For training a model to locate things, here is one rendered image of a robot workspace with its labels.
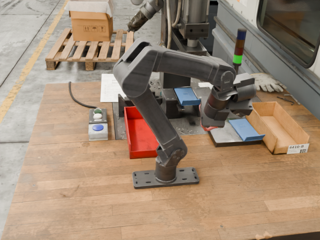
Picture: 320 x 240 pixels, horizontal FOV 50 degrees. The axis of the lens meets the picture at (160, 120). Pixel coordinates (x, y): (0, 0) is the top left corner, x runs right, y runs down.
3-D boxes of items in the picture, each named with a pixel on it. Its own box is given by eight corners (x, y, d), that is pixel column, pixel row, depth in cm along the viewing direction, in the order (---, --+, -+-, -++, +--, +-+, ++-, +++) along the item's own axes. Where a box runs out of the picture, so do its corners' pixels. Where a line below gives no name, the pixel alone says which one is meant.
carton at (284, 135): (272, 156, 117) (276, 138, 113) (245, 119, 138) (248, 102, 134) (306, 154, 119) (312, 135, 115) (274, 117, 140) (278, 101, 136)
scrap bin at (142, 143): (129, 159, 112) (129, 144, 109) (124, 120, 133) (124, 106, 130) (165, 156, 114) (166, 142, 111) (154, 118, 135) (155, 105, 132)
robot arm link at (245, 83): (241, 89, 103) (243, 52, 96) (257, 103, 96) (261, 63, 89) (206, 98, 100) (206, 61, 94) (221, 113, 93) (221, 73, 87)
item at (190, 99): (182, 107, 126) (182, 100, 124) (174, 89, 138) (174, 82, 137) (200, 106, 127) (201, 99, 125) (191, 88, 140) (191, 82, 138)
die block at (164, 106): (165, 119, 135) (165, 102, 131) (161, 106, 143) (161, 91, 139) (213, 116, 138) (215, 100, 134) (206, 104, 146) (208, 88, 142)
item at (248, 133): (245, 144, 118) (246, 136, 116) (228, 121, 131) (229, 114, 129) (264, 141, 119) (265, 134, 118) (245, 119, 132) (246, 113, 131)
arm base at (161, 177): (131, 153, 101) (133, 168, 96) (196, 148, 104) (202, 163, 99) (131, 174, 106) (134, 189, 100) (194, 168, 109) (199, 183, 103)
